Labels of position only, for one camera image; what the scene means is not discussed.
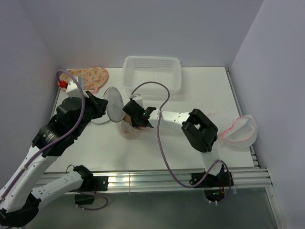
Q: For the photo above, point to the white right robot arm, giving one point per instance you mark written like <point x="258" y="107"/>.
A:
<point x="200" y="132"/>

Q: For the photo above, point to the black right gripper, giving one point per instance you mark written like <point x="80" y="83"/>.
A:
<point x="134" y="123"/>

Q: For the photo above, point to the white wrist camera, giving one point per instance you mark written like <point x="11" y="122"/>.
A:
<point x="138" y="99"/>
<point x="70" y="88"/>

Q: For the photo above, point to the pink bra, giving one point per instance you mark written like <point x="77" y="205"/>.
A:
<point x="129" y="131"/>

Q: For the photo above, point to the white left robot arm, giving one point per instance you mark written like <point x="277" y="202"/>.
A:
<point x="20" y="199"/>

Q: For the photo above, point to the pink-trimmed white laundry bag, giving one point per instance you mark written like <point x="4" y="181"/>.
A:
<point x="241" y="133"/>

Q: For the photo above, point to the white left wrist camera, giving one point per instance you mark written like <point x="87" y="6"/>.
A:
<point x="70" y="88"/>

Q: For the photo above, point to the floral orange laundry bag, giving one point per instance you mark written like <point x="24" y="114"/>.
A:
<point x="94" y="78"/>

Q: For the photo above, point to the white plastic laundry basket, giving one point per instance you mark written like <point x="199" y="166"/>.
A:
<point x="140" y="69"/>

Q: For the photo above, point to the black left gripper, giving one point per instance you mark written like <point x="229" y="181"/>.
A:
<point x="99" y="105"/>

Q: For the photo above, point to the grey-trimmed white laundry bag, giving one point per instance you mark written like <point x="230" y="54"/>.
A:
<point x="101" y="120"/>

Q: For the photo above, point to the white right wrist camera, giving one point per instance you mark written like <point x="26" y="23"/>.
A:
<point x="138" y="99"/>

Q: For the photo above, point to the tan-trimmed white laundry bag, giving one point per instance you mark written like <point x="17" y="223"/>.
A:
<point x="114" y="107"/>

